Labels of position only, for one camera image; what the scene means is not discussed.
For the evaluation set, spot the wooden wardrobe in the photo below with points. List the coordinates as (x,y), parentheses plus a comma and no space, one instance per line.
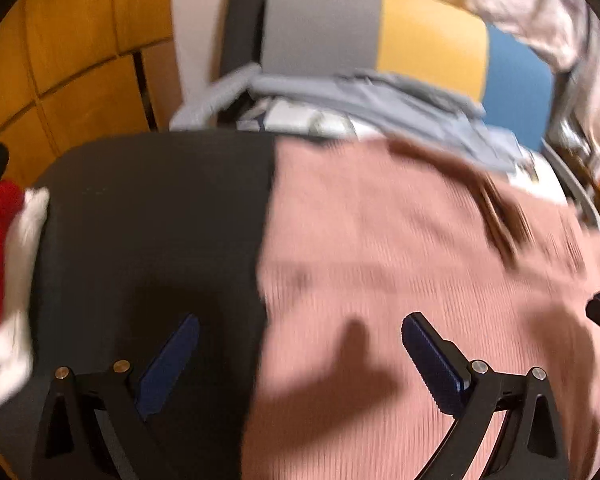
(80,35)

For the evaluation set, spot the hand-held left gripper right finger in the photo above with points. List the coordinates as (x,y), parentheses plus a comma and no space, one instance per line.
(432,360)

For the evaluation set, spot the white knitted sweater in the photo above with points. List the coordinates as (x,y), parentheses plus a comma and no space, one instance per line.
(10,360)

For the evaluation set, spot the light blue garment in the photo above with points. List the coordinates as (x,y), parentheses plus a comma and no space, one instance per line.
(405,105)

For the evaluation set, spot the pink patterned hanging quilt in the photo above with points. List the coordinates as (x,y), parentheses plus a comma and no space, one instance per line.
(520,5)

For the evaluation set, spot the pink knitted sweater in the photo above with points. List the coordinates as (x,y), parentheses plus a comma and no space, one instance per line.
(380,240)

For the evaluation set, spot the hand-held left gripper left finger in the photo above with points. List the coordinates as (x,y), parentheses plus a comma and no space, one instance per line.
(170,360)

